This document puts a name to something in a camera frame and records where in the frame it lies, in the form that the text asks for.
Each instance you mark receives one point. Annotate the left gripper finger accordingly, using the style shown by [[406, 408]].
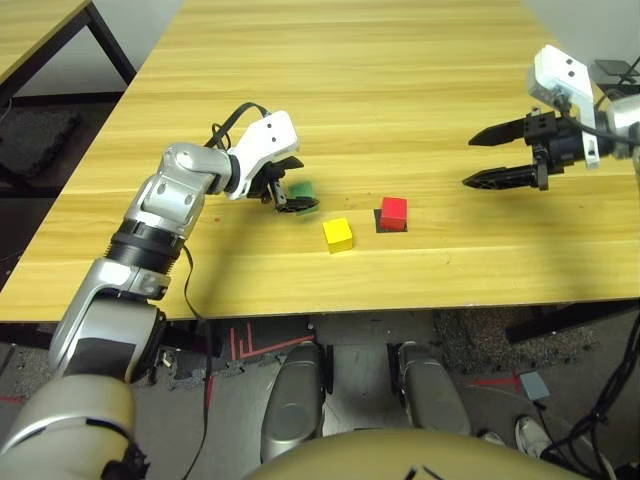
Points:
[[297, 205], [294, 163]]

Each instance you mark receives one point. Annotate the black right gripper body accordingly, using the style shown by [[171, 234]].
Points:
[[567, 145]]

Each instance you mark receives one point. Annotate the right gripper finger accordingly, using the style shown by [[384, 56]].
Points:
[[505, 177], [510, 132]]

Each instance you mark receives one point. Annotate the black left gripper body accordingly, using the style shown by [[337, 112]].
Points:
[[267, 182]]

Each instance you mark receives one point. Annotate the green wooden block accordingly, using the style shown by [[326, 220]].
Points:
[[302, 190]]

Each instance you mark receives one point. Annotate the yellow wooden block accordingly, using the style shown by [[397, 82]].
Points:
[[337, 235]]

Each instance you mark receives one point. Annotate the red wooden block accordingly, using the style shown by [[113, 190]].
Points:
[[394, 214]]

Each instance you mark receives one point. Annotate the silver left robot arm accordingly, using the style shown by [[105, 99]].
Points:
[[165, 195]]

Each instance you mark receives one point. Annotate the black square mat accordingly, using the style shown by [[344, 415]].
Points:
[[377, 222]]

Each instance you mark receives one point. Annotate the grey robot left leg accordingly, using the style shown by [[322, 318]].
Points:
[[292, 400]]

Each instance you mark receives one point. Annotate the grey robot leg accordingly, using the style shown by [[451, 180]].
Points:
[[432, 395], [292, 400]]

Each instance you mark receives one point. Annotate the grey square floor pad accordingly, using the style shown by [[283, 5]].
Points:
[[535, 386]]

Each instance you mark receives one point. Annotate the grey robot right leg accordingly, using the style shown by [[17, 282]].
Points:
[[432, 395]]

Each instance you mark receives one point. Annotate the black foam floor pad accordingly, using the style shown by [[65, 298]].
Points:
[[35, 137]]

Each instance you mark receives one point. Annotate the white sneaker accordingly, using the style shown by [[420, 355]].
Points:
[[532, 437], [492, 438]]

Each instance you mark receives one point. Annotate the tan robot torso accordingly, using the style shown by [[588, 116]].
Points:
[[400, 455]]

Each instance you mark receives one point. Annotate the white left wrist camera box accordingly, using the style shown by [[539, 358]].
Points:
[[265, 137]]

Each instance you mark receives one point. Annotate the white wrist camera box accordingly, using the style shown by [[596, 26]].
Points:
[[265, 137], [560, 67]]

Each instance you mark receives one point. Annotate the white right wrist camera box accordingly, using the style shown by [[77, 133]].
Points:
[[560, 67]]

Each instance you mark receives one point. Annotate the wooden side table black frame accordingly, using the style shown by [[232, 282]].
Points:
[[30, 25]]

